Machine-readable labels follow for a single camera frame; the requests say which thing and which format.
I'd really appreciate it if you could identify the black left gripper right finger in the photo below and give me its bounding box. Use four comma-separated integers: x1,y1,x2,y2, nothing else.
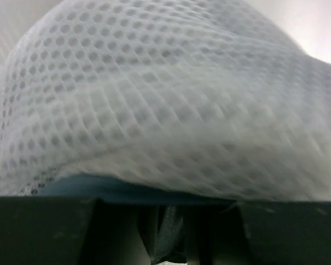
183,202,331,265

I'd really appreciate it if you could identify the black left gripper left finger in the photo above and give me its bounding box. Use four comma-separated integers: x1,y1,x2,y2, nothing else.
0,196,154,264

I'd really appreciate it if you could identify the blue-trimmed white mesh laundry bag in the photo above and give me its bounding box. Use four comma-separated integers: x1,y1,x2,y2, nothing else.
0,1,331,201

